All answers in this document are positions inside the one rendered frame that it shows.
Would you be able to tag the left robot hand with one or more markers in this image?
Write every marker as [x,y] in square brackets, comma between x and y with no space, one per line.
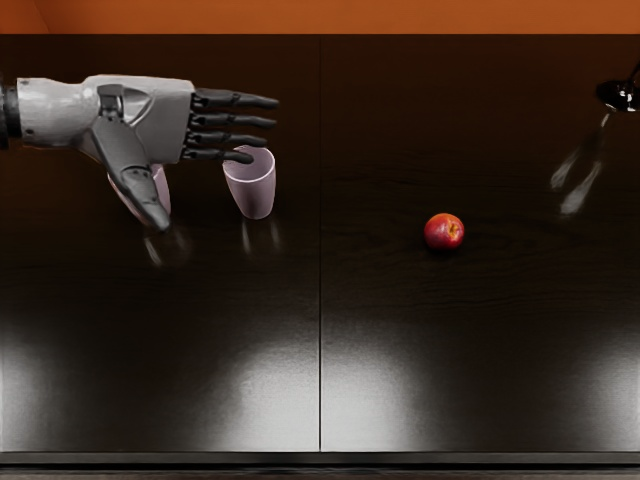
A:
[145,117]

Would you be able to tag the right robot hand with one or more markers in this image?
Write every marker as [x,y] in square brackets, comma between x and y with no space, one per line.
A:
[620,96]

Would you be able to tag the pink cup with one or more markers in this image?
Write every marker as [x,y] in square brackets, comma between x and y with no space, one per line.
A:
[251,192]
[162,192]

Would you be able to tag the red apple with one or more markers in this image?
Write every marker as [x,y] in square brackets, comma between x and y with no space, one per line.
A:
[443,232]

